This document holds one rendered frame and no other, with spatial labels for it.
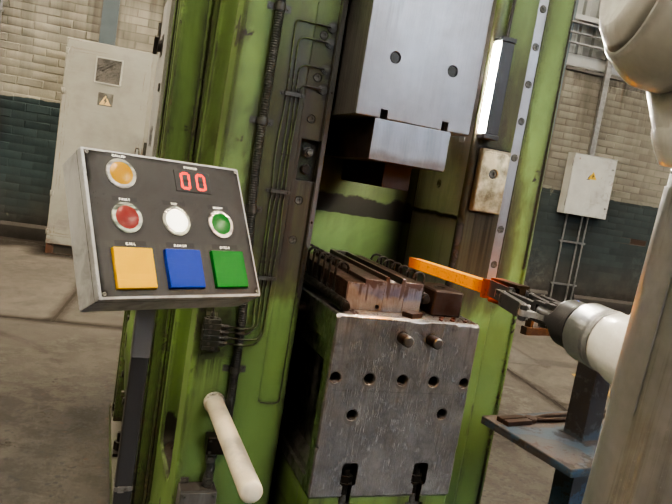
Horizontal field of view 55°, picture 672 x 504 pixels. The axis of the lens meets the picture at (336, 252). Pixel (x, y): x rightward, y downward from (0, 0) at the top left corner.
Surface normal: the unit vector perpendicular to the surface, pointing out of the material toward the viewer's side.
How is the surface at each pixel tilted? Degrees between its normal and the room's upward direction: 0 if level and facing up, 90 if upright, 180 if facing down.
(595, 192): 90
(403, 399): 90
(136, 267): 60
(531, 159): 90
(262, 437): 90
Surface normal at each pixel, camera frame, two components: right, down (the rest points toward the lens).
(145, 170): 0.68, -0.32
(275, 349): 0.33, 0.17
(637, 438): -0.87, -0.03
